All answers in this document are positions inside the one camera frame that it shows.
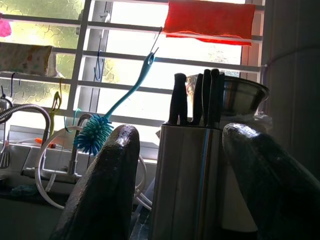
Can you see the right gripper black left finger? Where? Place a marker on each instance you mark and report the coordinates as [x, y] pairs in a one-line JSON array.
[[105, 195]]

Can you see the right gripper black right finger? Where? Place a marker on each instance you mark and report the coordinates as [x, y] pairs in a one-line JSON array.
[[275, 195]]

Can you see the steel mixing bowl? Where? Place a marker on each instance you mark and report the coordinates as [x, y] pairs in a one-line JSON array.
[[242, 97]]

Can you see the blue bottle brush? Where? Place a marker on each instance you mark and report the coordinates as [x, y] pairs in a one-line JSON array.
[[93, 135]]

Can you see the steel knife block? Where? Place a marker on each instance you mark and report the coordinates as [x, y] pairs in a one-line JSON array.
[[182, 180]]

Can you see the teal scouring pad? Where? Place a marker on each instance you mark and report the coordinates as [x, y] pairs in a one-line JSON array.
[[23, 190]]

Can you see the thin teal hook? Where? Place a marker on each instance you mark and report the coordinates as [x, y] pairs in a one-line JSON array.
[[65, 122]]

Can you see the orange plastic item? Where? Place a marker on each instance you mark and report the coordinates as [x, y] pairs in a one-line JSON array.
[[38, 140]]

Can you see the green peeler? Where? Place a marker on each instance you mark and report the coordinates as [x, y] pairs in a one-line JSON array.
[[53, 117]]

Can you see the steel whisk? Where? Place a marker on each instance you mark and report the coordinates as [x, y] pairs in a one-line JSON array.
[[5, 158]]

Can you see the blue S hook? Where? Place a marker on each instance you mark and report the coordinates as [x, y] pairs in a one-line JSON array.
[[95, 71]]

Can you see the white window grille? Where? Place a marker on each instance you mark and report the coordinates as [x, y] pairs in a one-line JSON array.
[[79, 50]]

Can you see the pale patterned cloth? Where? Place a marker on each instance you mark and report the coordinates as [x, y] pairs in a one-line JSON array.
[[22, 58]]

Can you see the grey metal hook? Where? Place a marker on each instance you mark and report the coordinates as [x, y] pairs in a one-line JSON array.
[[157, 41]]

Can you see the red cloth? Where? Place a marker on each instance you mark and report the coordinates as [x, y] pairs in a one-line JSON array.
[[207, 20]]

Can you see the pink cloth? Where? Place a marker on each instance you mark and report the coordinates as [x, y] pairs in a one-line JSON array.
[[4, 28]]

